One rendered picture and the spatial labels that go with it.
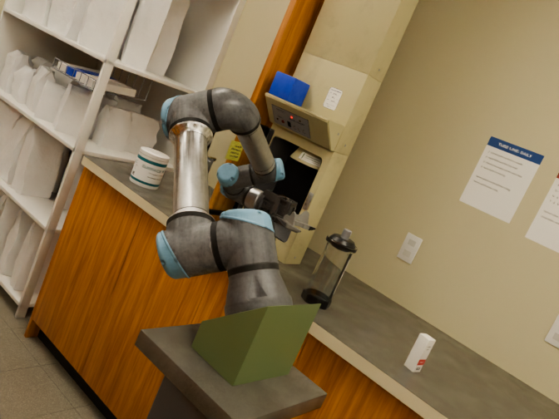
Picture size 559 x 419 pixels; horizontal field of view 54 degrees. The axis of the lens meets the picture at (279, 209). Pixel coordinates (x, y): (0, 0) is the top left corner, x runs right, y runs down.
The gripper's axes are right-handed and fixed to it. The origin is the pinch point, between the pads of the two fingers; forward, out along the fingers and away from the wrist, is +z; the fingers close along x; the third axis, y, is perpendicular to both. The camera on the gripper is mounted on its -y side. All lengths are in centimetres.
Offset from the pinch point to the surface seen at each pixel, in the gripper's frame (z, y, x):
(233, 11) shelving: -112, 71, 89
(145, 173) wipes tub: -81, -13, 19
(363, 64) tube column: -12, 60, 22
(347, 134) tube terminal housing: -8.4, 34.9, 25.0
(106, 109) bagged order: -140, -1, 54
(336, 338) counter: 26.5, -20.7, -19.0
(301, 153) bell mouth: -23.3, 21.3, 27.9
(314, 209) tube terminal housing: -8.9, 4.0, 25.2
